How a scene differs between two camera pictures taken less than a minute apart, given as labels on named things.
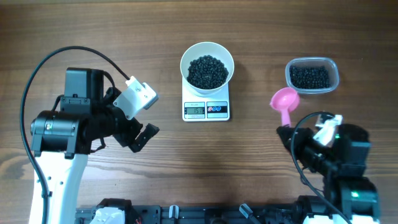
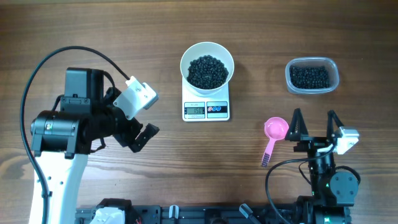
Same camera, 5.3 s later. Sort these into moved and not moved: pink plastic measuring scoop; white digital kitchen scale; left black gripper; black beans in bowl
Moved: pink plastic measuring scoop
Not moved: left black gripper; black beans in bowl; white digital kitchen scale
